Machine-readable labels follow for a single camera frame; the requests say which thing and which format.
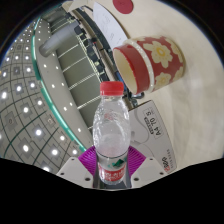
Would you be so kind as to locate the group of ceiling lights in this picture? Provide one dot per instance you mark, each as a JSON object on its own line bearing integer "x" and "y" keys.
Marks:
{"x": 26, "y": 148}

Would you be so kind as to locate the white copy paper box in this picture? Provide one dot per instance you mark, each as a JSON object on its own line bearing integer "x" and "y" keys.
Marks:
{"x": 150, "y": 133}

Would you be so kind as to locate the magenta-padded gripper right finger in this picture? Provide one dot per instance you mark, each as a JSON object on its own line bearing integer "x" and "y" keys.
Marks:
{"x": 146, "y": 170}

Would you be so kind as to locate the long curved conference desk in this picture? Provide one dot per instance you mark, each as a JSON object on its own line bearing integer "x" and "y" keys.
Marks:
{"x": 95, "y": 33}

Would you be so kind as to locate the flat round red coaster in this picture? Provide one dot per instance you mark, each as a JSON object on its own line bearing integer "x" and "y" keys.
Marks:
{"x": 123, "y": 5}

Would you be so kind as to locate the clear red-capped water bottle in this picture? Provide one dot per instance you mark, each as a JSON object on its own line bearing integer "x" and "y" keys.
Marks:
{"x": 111, "y": 133}

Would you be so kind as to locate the red floral ceramic mug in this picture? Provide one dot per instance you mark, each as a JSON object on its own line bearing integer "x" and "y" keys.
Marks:
{"x": 156, "y": 63}

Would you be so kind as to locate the row of black office chairs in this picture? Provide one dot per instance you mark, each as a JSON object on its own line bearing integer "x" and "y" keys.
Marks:
{"x": 88, "y": 50}

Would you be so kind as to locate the white printed paper sheet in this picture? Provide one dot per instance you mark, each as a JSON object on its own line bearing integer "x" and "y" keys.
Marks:
{"x": 110, "y": 26}

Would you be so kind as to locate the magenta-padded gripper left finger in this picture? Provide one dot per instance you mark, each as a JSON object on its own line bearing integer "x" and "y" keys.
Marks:
{"x": 75, "y": 170}

